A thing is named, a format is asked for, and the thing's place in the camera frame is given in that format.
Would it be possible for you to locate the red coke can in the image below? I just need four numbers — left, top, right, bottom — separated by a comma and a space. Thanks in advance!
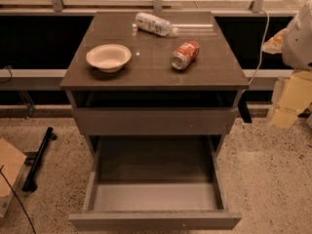
171, 40, 200, 70

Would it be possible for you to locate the black bar on floor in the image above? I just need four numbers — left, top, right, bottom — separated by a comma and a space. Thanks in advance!
22, 127, 58, 192

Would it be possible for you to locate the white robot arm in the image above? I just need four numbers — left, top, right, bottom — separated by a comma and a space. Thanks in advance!
262, 0, 312, 136

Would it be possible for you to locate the closed grey top drawer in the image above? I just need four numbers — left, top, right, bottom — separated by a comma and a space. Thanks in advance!
72, 108, 235, 136

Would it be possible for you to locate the open grey middle drawer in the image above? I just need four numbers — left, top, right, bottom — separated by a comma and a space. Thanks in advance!
69, 136, 241, 231

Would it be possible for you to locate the brown cardboard box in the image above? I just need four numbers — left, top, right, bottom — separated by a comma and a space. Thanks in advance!
0, 137, 26, 218

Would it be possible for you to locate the black cable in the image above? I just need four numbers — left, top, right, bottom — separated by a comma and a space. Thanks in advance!
0, 165, 37, 234

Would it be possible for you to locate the white bowl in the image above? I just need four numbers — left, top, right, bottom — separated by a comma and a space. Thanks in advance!
86, 44, 132, 73

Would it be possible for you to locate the dark grey drawer cabinet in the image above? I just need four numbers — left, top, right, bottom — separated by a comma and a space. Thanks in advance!
60, 12, 249, 151

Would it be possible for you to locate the clear plastic water bottle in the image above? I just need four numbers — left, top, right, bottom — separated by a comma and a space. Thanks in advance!
135, 13, 178, 37

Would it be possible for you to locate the white cable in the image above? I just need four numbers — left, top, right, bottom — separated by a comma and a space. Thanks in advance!
248, 9, 271, 85

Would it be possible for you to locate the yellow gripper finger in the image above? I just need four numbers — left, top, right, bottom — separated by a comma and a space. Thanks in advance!
261, 28, 287, 55
266, 71, 312, 135

